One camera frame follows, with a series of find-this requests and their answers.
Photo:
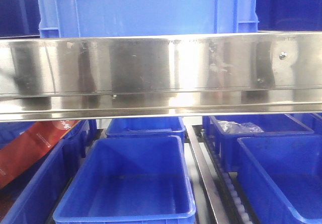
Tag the stainless steel shelf rack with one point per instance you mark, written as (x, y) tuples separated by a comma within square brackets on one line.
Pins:
[(184, 75)]

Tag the blue bin centre back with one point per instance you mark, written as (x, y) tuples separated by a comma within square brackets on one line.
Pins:
[(149, 126)]

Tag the blue bin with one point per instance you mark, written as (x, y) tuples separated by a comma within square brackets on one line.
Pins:
[(31, 197), (281, 177), (227, 146), (130, 180), (149, 126)]

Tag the blue bin right back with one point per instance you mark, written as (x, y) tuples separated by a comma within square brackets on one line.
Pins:
[(227, 146)]

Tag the clear plastic bag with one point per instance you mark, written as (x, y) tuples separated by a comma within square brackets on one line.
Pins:
[(232, 127)]

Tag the blue bin centre front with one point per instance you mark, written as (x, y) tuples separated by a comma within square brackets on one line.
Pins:
[(130, 180)]

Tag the red paper bag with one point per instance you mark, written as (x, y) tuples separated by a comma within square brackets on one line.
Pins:
[(28, 148)]

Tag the large blue upper crate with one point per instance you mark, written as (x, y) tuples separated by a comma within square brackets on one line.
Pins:
[(114, 18)]

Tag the blue bin right front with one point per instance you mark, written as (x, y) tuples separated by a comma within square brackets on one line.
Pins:
[(281, 177)]

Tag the blue bin left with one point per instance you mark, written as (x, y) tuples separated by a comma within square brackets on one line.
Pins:
[(31, 197)]

